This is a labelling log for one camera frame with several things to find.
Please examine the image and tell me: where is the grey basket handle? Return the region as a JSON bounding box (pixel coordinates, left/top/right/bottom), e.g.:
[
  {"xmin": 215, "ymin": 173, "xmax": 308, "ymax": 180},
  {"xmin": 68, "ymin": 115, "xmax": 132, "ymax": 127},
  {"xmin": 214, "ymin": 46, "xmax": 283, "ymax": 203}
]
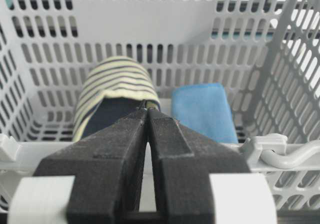
[{"xmin": 260, "ymin": 140, "xmax": 320, "ymax": 169}]

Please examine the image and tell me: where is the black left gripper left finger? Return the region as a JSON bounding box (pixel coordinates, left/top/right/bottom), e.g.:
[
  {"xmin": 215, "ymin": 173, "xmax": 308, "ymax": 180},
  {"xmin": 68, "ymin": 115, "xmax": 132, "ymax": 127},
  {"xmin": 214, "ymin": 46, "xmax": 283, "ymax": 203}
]
[{"xmin": 34, "ymin": 108, "xmax": 148, "ymax": 223}]

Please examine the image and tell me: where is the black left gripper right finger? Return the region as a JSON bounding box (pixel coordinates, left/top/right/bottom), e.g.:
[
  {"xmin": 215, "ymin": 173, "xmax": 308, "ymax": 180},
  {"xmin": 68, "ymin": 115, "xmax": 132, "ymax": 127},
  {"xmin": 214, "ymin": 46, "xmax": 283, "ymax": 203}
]
[{"xmin": 148, "ymin": 109, "xmax": 250, "ymax": 223}]

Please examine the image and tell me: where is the folded blue cloth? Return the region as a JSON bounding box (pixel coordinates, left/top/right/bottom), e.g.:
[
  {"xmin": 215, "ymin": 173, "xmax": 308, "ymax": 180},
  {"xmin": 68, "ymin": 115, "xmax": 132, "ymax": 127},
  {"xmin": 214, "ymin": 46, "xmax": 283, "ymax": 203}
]
[{"xmin": 171, "ymin": 83, "xmax": 238, "ymax": 144}]

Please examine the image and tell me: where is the striped cream navy cloth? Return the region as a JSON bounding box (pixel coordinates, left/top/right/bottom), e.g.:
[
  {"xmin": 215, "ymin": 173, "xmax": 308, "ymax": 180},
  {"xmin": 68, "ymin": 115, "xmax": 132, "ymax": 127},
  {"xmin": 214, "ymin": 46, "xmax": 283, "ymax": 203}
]
[{"xmin": 72, "ymin": 56, "xmax": 161, "ymax": 142}]

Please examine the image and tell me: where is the grey plastic shopping basket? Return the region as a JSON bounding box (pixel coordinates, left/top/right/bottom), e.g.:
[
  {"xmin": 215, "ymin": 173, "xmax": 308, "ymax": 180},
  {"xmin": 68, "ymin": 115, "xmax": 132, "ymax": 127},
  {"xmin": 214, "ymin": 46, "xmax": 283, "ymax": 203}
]
[{"xmin": 0, "ymin": 0, "xmax": 320, "ymax": 224}]

